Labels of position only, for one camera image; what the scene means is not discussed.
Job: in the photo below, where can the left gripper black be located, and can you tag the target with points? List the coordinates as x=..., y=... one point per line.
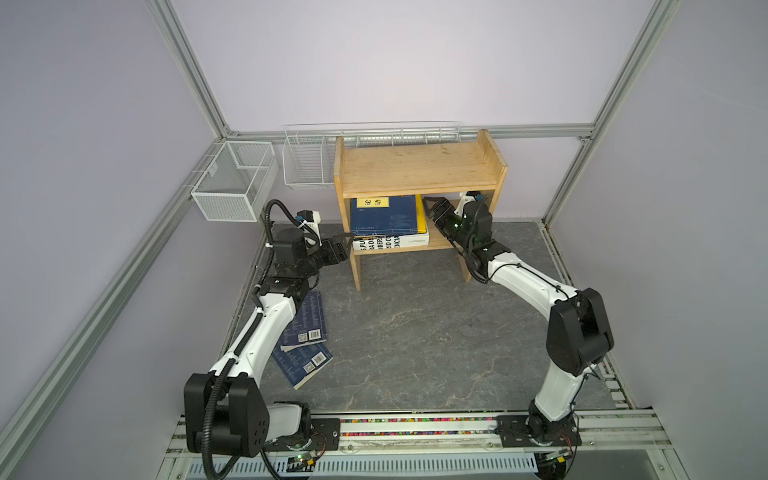
x=342, y=253

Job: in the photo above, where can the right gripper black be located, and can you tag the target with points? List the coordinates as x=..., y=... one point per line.
x=446, y=207

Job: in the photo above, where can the yellow book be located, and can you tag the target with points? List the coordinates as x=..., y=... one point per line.
x=421, y=215

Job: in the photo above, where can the white book black lettering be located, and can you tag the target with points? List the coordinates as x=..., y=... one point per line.
x=374, y=243

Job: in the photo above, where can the dark blue book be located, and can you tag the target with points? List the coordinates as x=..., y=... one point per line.
x=301, y=364
x=383, y=216
x=308, y=327

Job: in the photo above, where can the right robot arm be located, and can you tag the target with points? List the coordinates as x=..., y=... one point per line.
x=578, y=335

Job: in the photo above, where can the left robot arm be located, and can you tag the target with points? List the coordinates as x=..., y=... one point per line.
x=225, y=412

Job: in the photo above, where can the wooden two-tier bookshelf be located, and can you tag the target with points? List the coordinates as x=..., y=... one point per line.
x=425, y=170

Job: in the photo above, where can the white mesh box basket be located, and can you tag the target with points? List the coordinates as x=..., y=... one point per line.
x=236, y=183

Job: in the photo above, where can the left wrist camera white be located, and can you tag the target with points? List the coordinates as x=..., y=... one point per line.
x=310, y=219

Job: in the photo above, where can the white wire rack basket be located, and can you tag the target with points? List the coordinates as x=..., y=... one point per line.
x=309, y=149

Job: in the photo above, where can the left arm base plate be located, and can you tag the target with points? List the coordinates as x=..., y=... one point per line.
x=315, y=434

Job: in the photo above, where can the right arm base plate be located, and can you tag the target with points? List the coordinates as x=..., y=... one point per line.
x=533, y=431

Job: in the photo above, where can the white slotted cable duct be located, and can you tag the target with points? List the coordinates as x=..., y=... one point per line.
x=412, y=465

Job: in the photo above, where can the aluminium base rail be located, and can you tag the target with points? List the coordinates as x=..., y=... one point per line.
x=449, y=432

